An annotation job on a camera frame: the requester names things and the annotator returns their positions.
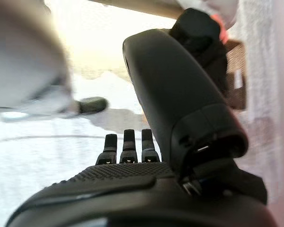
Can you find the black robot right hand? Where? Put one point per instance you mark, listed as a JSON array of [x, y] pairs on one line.
[[170, 94]]

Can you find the white garment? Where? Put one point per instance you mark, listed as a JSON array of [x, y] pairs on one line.
[[215, 6]]

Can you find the brown laundry basket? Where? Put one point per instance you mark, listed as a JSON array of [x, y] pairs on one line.
[[237, 71]]

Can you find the grey patterned rug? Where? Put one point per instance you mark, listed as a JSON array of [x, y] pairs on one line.
[[38, 165]]

